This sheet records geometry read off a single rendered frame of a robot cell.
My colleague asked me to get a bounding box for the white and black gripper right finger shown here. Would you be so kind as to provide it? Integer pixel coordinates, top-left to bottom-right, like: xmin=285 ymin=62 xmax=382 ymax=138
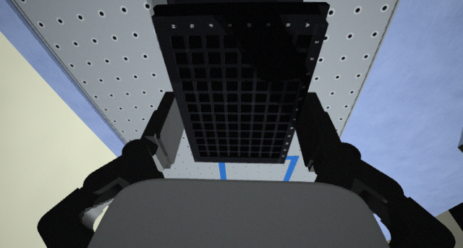
xmin=295 ymin=93 xmax=456 ymax=248

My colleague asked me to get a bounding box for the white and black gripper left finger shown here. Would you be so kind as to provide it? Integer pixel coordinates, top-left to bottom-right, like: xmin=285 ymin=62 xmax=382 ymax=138
xmin=37 ymin=92 xmax=184 ymax=248

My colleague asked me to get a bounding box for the blue tape outline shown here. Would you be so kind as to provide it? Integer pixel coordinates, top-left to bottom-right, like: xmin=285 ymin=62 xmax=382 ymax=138
xmin=218 ymin=156 xmax=299 ymax=181

